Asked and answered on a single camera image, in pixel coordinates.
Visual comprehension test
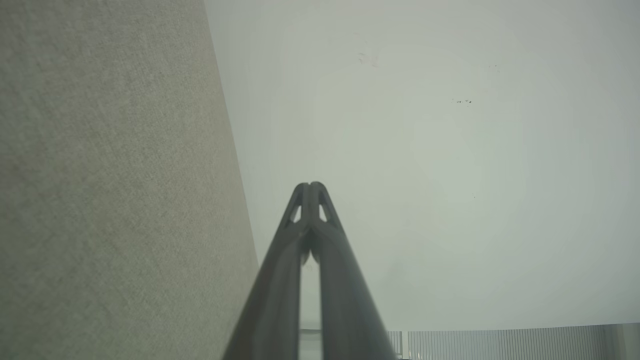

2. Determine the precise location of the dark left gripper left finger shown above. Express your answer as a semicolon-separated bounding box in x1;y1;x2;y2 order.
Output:
222;182;312;360

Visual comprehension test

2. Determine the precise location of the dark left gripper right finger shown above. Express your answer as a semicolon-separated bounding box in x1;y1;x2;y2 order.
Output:
309;181;399;360

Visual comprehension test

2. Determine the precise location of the white ribbed panel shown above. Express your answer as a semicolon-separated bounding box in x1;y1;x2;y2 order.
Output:
300;323;640;360

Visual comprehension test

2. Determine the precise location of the grey-beige fabric sofa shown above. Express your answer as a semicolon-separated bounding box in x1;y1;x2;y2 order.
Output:
0;0;261;360

